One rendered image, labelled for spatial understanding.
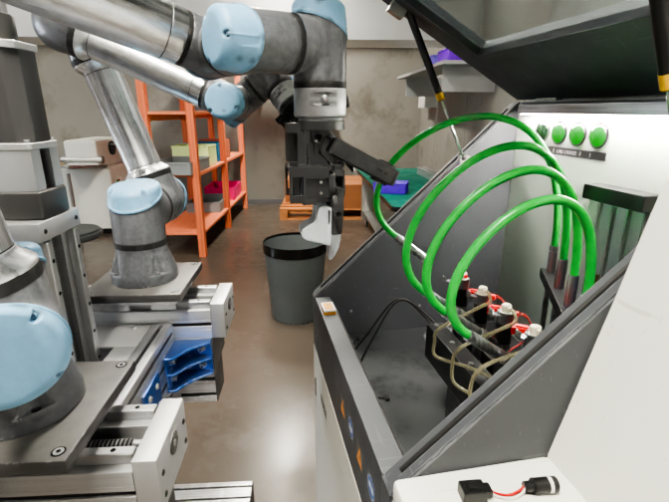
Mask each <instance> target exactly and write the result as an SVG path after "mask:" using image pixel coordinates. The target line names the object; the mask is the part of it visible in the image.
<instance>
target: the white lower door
mask: <svg viewBox="0 0 669 502"><path fill-rule="evenodd" d="M315 395H316V402H317V469H318V502H361V499H360V495H359V492H358V489H357V485H356V482H355V479H354V475H353V472H352V469H351V465H350V462H349V459H348V455H347V452H346V449H345V445H344V442H343V439H342V436H341V432H340V429H339V426H338V422H337V419H336V416H335V410H334V407H333V403H332V400H331V397H330V393H329V390H328V387H327V383H326V380H325V377H324V373H323V370H322V367H321V363H320V360H319V357H318V353H317V350H316V374H315Z"/></svg>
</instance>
